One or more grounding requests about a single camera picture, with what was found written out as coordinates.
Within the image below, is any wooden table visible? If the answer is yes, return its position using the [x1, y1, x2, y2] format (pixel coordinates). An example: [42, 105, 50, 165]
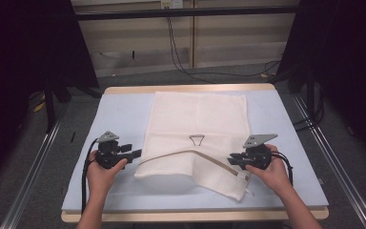
[60, 83, 330, 223]

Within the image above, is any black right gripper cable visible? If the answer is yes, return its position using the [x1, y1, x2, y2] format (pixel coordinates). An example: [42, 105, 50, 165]
[270, 151, 295, 187]

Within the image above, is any person's right hand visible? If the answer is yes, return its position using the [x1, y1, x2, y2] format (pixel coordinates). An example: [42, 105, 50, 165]
[245, 143, 293, 197]

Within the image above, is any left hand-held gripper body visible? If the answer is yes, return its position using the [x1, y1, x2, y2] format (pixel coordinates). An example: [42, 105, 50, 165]
[94, 130, 132, 170]

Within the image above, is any person's left hand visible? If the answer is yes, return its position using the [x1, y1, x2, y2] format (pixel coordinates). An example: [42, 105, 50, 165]
[86, 150, 129, 198]

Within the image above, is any black horizontal bar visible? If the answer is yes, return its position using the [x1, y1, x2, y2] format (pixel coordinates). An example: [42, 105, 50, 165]
[75, 5, 300, 21]

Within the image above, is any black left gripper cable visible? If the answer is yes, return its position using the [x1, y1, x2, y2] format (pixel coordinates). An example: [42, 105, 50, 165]
[80, 138, 99, 215]

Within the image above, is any black floor cable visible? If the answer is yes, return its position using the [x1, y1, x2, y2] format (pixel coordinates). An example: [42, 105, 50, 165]
[166, 15, 281, 85]

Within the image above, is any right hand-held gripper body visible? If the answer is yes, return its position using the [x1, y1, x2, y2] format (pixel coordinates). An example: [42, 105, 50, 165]
[240, 133, 279, 171]

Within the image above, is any black curtain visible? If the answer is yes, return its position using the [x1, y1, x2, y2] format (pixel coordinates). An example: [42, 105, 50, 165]
[0, 0, 100, 192]
[277, 0, 366, 168]

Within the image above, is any white wall socket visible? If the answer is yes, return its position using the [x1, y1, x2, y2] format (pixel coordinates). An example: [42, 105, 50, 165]
[160, 0, 184, 10]

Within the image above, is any metal floor rail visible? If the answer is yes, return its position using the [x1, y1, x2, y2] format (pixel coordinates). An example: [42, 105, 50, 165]
[293, 94, 366, 229]
[0, 106, 65, 229]

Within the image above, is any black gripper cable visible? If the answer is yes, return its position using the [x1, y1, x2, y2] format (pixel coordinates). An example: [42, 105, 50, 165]
[80, 138, 99, 215]
[270, 151, 295, 187]

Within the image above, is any black stand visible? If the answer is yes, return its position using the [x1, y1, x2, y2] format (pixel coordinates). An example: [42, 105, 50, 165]
[42, 74, 103, 135]
[275, 61, 326, 133]

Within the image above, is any beige wooden cabinet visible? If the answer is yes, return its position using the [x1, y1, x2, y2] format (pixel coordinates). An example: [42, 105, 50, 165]
[71, 0, 297, 78]

